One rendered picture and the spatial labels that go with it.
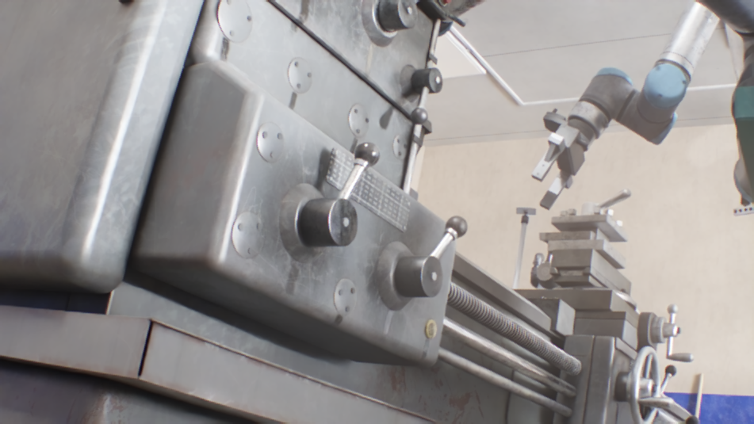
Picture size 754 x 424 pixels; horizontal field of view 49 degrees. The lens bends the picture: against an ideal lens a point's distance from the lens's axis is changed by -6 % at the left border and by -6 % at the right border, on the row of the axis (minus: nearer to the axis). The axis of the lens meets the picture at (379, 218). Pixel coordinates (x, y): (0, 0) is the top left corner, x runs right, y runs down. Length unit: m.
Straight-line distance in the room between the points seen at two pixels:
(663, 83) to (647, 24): 3.76
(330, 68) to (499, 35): 4.60
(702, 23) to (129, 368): 1.51
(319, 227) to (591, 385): 1.21
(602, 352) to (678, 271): 4.36
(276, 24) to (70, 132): 0.36
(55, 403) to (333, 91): 0.66
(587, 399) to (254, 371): 1.23
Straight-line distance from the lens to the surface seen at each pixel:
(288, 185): 1.09
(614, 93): 2.05
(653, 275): 6.53
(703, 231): 6.54
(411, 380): 1.64
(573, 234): 2.33
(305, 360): 1.39
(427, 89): 1.52
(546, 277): 2.72
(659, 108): 1.95
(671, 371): 2.41
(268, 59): 1.28
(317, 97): 1.36
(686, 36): 2.01
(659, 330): 2.30
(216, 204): 1.02
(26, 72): 1.31
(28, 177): 1.17
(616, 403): 2.19
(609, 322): 2.22
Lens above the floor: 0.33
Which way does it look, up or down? 18 degrees up
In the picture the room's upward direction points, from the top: 11 degrees clockwise
